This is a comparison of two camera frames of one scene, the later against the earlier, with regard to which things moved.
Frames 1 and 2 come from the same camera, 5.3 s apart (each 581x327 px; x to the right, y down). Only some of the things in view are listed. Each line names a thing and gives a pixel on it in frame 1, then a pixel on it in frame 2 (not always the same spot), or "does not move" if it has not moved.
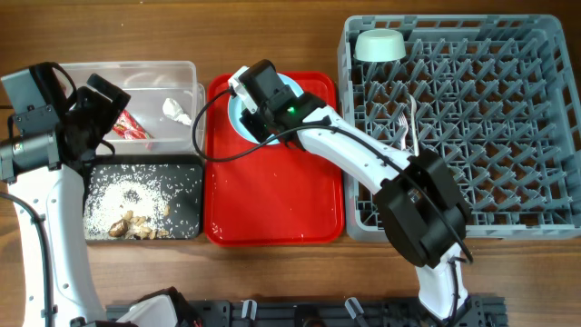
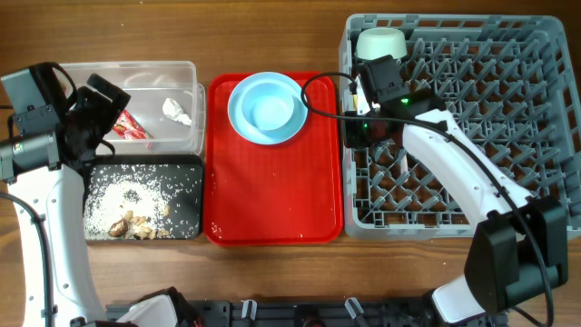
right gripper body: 260,122 → 360,134
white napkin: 172,109 does not move
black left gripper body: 94,114 does not move
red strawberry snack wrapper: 130,128 does not move
